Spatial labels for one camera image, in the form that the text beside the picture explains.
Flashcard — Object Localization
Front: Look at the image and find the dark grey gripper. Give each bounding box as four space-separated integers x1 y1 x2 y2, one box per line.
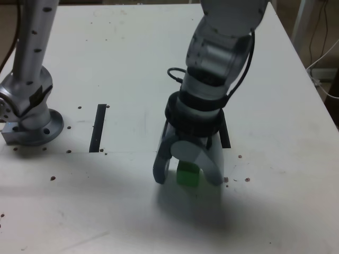
153 130 225 186

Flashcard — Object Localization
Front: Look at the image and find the green cube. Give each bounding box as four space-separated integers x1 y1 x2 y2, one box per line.
176 160 200 187

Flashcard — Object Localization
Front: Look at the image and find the black tape square outline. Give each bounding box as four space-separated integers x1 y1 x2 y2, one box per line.
219 111 231 149

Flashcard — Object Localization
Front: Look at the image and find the black tape strip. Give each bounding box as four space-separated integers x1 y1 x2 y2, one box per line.
88 104 107 153

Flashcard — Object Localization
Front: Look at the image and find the white furniture leg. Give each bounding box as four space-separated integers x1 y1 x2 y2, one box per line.
291 0 317 51

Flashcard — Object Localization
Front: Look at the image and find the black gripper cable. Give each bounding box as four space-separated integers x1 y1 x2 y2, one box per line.
167 30 256 106

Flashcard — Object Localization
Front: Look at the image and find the white cable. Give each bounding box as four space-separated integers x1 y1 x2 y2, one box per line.
306 39 339 100

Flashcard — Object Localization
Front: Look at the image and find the black hanging cable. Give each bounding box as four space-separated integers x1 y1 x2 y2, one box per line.
308 0 331 67

